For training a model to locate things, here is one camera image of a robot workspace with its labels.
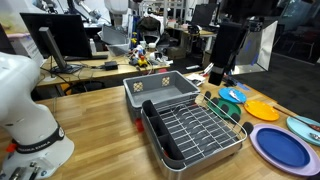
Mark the lavender plate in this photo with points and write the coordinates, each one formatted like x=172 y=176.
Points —
x=254 y=138

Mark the small red plastic piece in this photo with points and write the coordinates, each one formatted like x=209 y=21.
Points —
x=139 y=125

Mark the wooden desk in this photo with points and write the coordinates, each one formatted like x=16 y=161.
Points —
x=123 y=68

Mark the office chair with jacket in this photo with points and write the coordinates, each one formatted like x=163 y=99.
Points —
x=150 y=26

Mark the black camera stand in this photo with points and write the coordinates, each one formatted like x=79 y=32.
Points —
x=245 y=40

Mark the yellow toy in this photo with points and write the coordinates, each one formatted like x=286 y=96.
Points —
x=142 y=61

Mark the large metal spoon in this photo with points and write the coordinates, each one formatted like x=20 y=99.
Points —
x=234 y=96

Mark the green plate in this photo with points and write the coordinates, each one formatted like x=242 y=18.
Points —
x=233 y=107

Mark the yellow plate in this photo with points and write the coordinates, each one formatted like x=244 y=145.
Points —
x=261 y=111

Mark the black power adapter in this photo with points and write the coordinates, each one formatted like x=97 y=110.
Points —
x=111 y=65

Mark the dark blue plate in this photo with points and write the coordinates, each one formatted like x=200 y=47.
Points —
x=283 y=146

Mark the clear plastic storage bin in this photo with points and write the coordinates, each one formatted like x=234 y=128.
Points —
x=115 y=38

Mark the grey plastic bin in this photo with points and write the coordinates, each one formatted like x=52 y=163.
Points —
x=156 y=96

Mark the white box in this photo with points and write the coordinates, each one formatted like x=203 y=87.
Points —
x=196 y=78

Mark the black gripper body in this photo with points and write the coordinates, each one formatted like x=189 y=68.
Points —
x=226 y=46

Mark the mint plate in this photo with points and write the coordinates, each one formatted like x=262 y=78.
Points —
x=296 y=128

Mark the blue tape strips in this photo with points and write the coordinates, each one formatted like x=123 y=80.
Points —
x=242 y=86

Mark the small metal teaspoon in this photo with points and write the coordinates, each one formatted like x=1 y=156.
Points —
x=315 y=136

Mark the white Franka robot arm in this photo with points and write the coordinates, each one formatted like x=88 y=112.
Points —
x=23 y=110

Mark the white panel board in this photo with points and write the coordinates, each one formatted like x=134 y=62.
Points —
x=263 y=46

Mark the light blue plate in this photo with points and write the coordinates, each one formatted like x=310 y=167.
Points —
x=225 y=95

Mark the white plastic bottle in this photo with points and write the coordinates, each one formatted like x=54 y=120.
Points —
x=93 y=46

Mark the computer monitor with stand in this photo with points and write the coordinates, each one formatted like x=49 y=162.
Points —
x=66 y=33

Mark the black keyboard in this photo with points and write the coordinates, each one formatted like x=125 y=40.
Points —
x=86 y=57

